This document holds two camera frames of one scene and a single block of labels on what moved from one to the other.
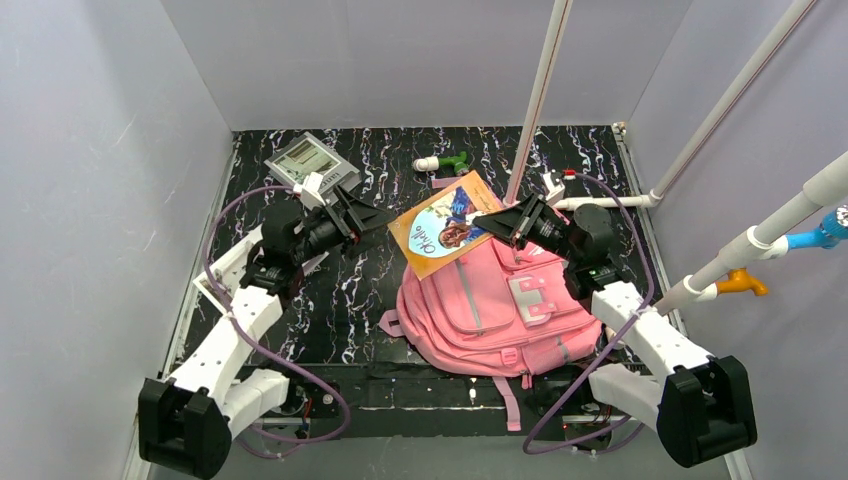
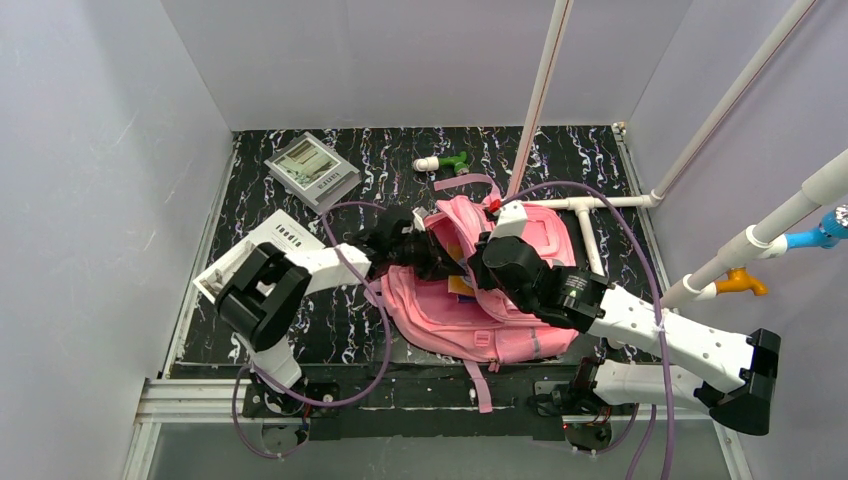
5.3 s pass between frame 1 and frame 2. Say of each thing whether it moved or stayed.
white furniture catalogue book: stayed
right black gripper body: moved
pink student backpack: moved
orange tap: stayed
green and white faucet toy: stayed
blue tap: stayed
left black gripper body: moved
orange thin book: moved
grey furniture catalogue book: stayed
